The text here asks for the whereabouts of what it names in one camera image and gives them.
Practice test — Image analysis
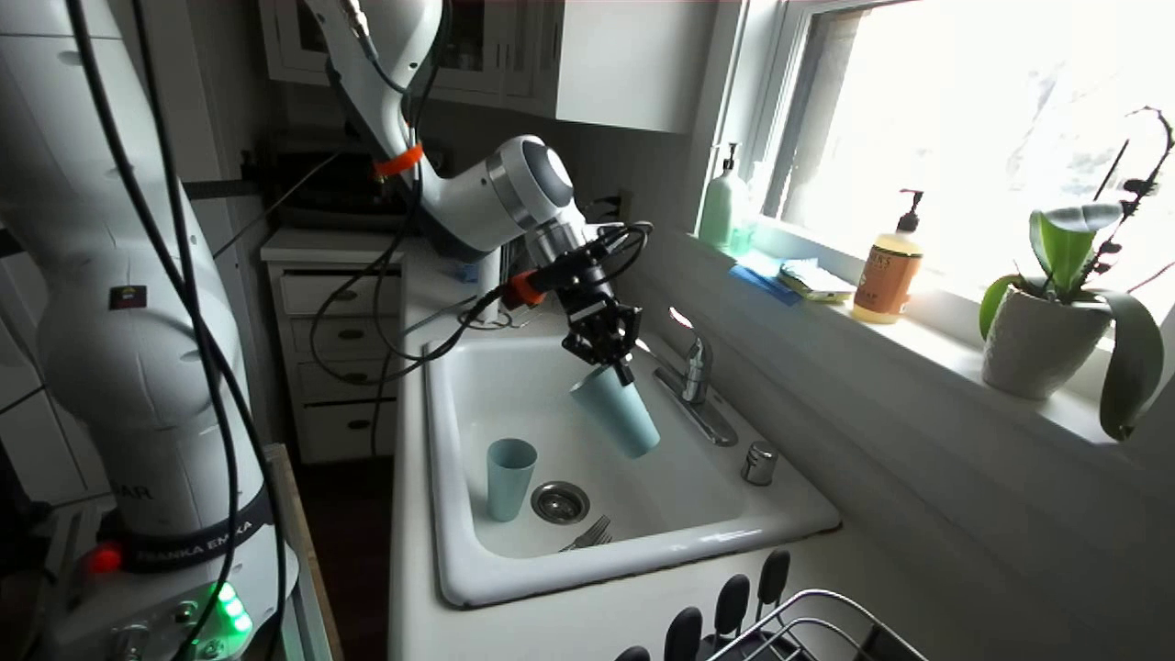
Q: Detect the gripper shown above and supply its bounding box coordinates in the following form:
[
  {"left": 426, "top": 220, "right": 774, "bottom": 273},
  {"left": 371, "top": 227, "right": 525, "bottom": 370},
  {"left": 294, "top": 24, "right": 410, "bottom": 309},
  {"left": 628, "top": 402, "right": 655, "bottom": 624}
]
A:
[{"left": 542, "top": 246, "right": 644, "bottom": 387}]

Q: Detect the light blue plastic cup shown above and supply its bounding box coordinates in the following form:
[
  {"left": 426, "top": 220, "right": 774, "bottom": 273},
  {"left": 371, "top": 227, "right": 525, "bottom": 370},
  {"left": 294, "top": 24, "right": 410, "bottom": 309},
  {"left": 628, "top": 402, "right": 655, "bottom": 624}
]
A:
[
  {"left": 486, "top": 438, "right": 540, "bottom": 523},
  {"left": 569, "top": 364, "right": 662, "bottom": 460}
]

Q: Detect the chrome sink cap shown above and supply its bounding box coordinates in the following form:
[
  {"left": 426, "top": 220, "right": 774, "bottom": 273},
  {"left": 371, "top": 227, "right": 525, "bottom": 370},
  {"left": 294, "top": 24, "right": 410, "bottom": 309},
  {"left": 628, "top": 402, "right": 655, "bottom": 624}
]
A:
[{"left": 741, "top": 441, "right": 779, "bottom": 487}]

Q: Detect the white sink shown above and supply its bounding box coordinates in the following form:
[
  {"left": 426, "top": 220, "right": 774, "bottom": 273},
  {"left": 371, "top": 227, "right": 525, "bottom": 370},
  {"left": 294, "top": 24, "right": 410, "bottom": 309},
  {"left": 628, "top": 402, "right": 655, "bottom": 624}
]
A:
[{"left": 422, "top": 326, "right": 843, "bottom": 609}]

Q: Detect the chrome tap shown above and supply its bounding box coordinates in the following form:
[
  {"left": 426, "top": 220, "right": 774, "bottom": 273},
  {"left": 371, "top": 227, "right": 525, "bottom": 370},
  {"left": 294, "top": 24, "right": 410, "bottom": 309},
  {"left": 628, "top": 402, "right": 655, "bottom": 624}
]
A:
[{"left": 643, "top": 308, "right": 740, "bottom": 448}]

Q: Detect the white cylinder container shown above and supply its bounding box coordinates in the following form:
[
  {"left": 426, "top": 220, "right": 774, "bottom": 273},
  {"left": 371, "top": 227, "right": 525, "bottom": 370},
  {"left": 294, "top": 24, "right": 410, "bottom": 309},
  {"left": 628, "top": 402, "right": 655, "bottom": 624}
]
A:
[{"left": 473, "top": 246, "right": 505, "bottom": 324}]

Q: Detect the blue sponge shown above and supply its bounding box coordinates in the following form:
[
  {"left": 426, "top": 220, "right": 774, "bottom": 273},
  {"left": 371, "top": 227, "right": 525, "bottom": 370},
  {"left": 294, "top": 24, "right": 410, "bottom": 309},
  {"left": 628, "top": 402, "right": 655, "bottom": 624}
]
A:
[{"left": 730, "top": 262, "right": 800, "bottom": 307}]

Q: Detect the green soap pump bottle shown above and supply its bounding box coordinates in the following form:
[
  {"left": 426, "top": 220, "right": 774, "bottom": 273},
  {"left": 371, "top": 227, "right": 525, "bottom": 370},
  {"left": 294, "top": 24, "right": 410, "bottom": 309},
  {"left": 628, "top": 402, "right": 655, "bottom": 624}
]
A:
[{"left": 698, "top": 142, "right": 750, "bottom": 254}]

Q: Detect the metal fork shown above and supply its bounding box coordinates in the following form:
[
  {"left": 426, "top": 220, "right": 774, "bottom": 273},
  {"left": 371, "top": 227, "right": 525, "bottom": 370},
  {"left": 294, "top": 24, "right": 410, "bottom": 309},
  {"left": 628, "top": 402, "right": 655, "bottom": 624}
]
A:
[{"left": 560, "top": 515, "right": 614, "bottom": 553}]

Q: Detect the yellow green sponge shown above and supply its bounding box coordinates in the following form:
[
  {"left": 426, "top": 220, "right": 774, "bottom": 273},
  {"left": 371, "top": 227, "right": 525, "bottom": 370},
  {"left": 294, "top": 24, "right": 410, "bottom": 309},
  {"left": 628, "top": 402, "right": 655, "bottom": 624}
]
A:
[{"left": 778, "top": 259, "right": 856, "bottom": 304}]

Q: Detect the orange soap pump bottle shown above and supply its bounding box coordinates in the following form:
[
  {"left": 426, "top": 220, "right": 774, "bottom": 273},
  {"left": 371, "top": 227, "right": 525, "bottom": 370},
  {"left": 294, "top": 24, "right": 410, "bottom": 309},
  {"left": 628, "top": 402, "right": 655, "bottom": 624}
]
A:
[{"left": 852, "top": 189, "right": 925, "bottom": 325}]

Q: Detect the white drawer cabinet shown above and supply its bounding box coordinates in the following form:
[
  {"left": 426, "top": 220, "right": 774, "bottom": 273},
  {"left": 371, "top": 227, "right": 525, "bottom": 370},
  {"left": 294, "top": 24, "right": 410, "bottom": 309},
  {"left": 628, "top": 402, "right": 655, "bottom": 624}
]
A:
[{"left": 260, "top": 228, "right": 407, "bottom": 465}]

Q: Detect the black appliance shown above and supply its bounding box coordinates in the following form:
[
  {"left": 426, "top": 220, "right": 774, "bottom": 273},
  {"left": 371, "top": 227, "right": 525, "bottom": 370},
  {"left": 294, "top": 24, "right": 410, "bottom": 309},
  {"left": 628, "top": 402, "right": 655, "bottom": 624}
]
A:
[{"left": 266, "top": 142, "right": 432, "bottom": 232}]

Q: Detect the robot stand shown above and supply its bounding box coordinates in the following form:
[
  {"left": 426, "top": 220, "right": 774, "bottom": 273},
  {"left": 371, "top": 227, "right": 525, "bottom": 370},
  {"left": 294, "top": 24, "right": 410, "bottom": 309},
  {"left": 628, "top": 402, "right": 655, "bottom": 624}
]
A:
[{"left": 0, "top": 445, "right": 345, "bottom": 661}]

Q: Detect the window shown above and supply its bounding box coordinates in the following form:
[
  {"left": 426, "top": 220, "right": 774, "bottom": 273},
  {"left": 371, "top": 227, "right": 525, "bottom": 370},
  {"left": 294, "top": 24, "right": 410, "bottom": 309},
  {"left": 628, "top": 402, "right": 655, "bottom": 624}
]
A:
[{"left": 744, "top": 0, "right": 1175, "bottom": 308}]

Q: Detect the potted orchid plant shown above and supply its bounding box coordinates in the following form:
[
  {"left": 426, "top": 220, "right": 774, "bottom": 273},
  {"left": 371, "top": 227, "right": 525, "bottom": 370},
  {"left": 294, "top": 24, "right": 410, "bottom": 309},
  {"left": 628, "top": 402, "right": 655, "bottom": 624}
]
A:
[{"left": 978, "top": 106, "right": 1175, "bottom": 442}]

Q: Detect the white wall cabinet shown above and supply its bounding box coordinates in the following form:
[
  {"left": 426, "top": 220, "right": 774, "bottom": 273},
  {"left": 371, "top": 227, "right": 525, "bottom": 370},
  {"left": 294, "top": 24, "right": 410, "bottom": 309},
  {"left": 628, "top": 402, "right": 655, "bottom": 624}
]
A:
[{"left": 257, "top": 0, "right": 719, "bottom": 135}]

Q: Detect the wire dish rack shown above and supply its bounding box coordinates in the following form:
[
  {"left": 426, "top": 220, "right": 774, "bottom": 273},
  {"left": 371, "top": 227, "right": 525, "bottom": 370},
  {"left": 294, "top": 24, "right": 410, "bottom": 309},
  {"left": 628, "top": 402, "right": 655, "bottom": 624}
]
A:
[{"left": 613, "top": 549, "right": 928, "bottom": 661}]

